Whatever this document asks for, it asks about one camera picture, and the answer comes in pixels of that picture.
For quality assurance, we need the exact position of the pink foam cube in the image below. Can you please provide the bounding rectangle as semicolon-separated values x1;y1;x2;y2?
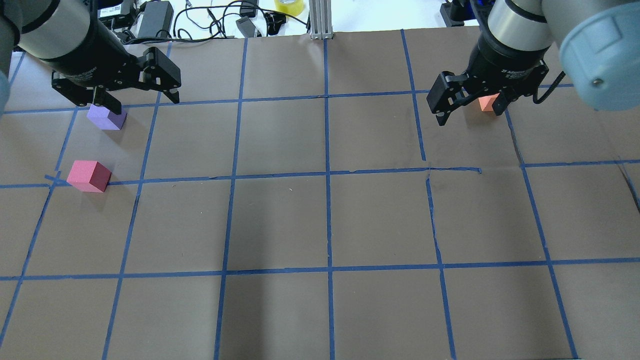
66;160;112;193

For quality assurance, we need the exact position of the purple foam cube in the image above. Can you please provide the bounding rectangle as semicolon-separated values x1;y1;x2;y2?
87;104;128;131

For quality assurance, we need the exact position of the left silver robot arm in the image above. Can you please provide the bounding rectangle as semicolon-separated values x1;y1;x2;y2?
1;0;182;114

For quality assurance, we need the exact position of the aluminium frame post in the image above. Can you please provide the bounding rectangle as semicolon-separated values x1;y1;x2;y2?
308;0;335;40

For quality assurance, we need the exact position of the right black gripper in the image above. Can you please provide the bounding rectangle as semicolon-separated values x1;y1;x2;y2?
426;32;550;126

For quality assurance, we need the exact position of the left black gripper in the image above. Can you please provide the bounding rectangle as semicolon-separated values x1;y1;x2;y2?
45;18;182;115

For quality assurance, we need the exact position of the yellow tape roll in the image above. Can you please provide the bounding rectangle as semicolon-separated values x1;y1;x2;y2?
274;0;305;17

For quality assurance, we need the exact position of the black power adapter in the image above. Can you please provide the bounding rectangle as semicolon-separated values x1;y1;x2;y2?
137;0;174;38

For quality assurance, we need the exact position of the orange foam cube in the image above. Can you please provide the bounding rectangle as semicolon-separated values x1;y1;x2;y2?
478;93;499;112

